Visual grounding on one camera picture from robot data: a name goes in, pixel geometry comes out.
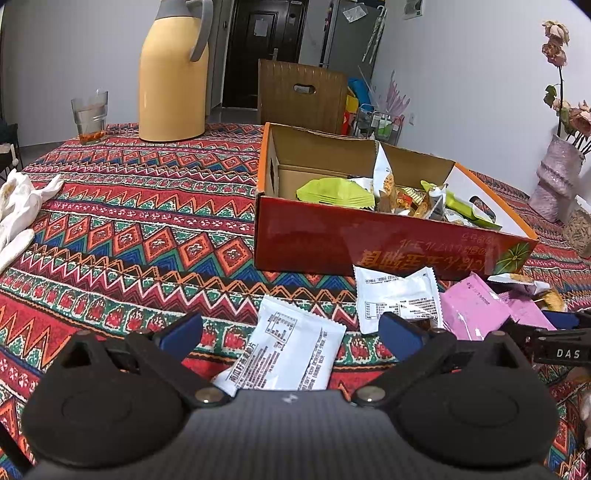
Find pink ceramic vase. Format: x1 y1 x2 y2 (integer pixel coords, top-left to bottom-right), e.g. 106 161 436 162
528 135 584 223

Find brown wicker chair back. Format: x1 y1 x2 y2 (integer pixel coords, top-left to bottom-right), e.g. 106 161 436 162
257 59 348 134

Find dried pink roses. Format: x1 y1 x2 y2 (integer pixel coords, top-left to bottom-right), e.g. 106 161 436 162
540 19 591 155

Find colourful patterned tablecloth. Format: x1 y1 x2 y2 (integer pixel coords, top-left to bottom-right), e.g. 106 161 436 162
0 121 591 480

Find yellow striped snack pack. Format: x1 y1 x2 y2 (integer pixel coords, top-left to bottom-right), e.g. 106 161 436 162
412 181 447 221

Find green white nut bar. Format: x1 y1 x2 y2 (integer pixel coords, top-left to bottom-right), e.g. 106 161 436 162
442 184 502 231

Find glass cup with drink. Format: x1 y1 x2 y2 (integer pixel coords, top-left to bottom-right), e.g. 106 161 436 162
71 90 108 145

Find woven tissue box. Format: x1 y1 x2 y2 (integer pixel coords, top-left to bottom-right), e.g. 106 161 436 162
563 207 591 258

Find grey refrigerator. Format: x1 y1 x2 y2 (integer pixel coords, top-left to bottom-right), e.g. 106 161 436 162
320 1 387 81

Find black entrance door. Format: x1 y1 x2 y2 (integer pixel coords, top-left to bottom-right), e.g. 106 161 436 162
221 0 308 109

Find white cloth gloves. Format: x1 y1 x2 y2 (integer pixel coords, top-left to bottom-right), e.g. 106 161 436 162
0 169 64 272

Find white cracker packet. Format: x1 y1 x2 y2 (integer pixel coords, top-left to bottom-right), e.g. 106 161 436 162
488 273 551 297

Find wall electrical panel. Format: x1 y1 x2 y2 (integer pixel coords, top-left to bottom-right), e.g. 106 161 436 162
404 0 424 20

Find white back-label packet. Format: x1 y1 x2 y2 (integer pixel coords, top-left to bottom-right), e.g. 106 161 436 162
212 295 346 396

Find orange cracker packet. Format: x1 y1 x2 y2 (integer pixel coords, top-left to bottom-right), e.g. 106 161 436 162
373 143 396 213

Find red cardboard snack box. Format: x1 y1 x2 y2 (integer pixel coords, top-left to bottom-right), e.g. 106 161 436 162
254 123 538 280

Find wire storage cart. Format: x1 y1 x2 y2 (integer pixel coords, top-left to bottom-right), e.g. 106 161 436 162
352 104 405 146

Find yellow thermos jug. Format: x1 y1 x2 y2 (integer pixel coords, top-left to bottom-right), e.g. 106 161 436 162
138 0 214 143

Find long green snack bar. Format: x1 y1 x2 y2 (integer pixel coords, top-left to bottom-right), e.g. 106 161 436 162
295 177 376 210

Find pink snack packet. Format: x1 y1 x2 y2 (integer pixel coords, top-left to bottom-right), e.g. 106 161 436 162
499 291 556 330
440 273 511 341

